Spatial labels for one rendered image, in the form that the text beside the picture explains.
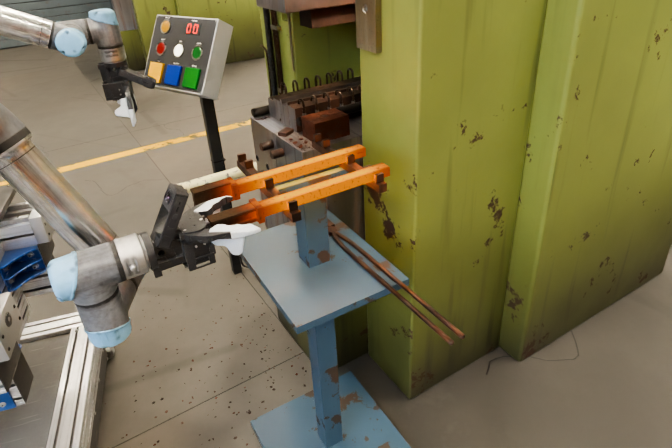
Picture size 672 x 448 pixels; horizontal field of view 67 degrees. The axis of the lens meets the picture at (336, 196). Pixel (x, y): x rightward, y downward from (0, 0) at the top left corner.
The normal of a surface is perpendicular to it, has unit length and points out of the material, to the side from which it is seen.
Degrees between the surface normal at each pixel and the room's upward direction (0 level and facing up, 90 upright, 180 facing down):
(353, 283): 0
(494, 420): 0
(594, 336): 0
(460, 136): 90
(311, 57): 90
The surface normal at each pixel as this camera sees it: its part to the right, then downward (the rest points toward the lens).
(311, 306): -0.05, -0.87
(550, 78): -0.85, 0.29
